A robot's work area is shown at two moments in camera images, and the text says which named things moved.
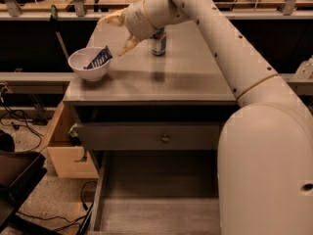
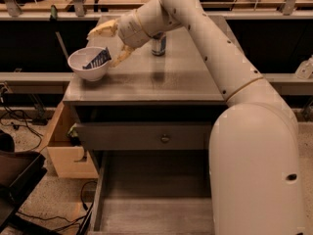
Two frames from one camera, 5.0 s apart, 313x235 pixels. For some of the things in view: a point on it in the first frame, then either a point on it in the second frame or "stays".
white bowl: (81, 57) stays
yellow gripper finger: (116, 17) -> (109, 27)
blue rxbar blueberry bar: (101, 58) stays
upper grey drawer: (151, 136) stays
